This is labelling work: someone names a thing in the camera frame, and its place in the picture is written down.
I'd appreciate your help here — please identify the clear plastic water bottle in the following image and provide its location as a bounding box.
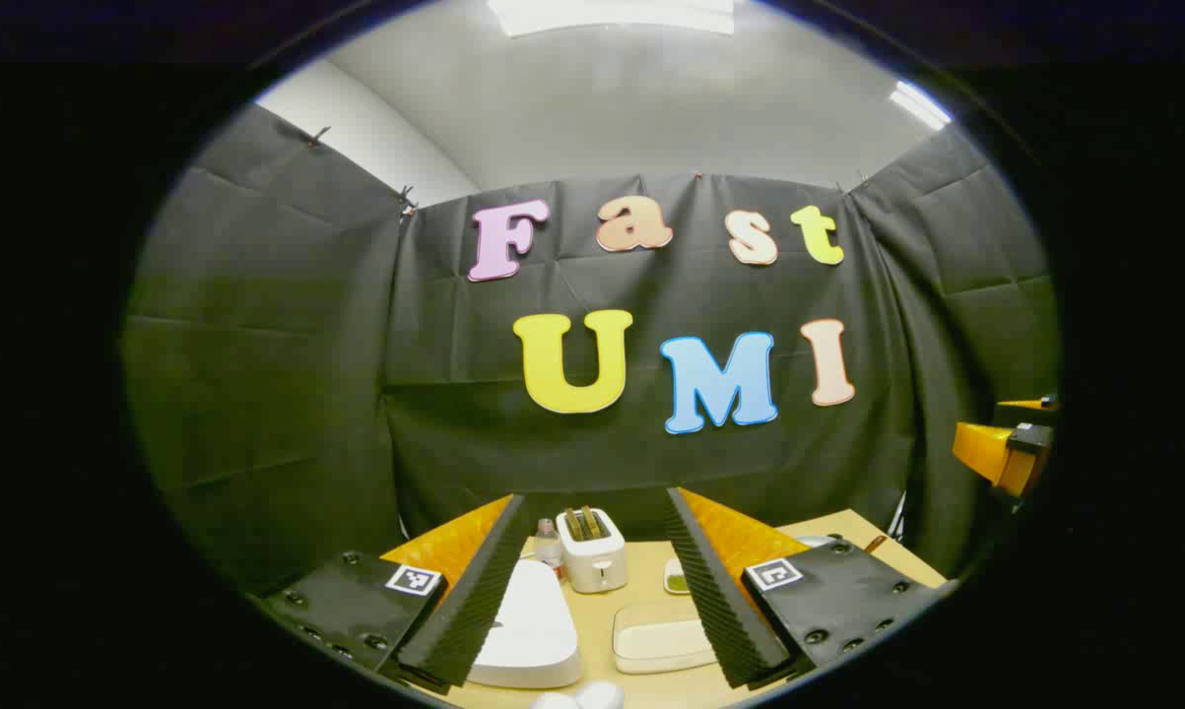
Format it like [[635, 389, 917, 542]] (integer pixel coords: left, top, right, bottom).
[[534, 519, 566, 582]]

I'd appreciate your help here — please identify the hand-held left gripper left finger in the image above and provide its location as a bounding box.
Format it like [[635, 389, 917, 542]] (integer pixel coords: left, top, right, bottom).
[[262, 494, 531, 690]]

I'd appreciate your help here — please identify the white rice cooker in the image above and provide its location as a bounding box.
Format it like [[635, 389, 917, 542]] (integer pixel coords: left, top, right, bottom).
[[467, 558, 583, 690]]

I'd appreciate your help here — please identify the black backdrop cloth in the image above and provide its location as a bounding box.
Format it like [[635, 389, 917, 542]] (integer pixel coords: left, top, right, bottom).
[[122, 103, 1059, 597]]

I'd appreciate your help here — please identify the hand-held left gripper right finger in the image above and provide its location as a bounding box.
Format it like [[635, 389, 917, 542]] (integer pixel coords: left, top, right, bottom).
[[663, 486, 948, 690]]

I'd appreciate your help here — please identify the white toaster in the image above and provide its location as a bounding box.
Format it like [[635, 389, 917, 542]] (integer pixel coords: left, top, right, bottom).
[[556, 507, 629, 594]]

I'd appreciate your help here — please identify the clear rice container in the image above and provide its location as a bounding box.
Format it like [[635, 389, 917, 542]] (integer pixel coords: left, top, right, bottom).
[[612, 599, 719, 676]]

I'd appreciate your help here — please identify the small ceiling light panel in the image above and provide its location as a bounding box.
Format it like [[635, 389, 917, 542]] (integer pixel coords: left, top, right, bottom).
[[889, 81, 953, 131]]

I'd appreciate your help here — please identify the large ceiling light panel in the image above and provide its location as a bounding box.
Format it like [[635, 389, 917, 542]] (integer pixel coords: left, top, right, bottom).
[[487, 0, 736, 37]]

